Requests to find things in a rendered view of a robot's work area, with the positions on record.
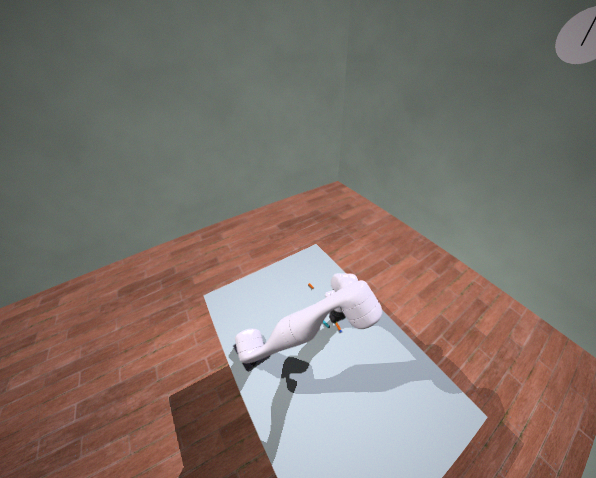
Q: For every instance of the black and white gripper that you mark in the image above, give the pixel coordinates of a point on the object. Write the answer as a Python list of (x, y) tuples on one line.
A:
[(337, 313)]

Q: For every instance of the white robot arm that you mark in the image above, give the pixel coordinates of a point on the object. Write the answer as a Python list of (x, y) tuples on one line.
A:
[(356, 300)]

